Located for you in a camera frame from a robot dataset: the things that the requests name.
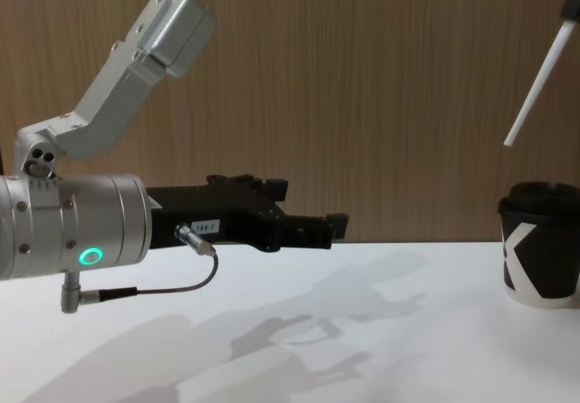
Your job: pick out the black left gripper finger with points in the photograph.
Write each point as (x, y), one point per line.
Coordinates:
(308, 231)
(277, 189)

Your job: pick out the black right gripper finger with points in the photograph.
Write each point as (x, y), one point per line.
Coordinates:
(573, 9)

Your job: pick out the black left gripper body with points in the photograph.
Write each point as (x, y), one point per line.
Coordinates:
(235, 219)

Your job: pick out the white straw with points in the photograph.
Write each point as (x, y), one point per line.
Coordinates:
(537, 83)

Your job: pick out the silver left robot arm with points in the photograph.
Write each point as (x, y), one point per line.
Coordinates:
(68, 226)

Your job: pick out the black plastic cup lid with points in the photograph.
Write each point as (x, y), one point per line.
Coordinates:
(539, 197)

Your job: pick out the black white paper cup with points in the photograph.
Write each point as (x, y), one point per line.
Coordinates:
(544, 258)

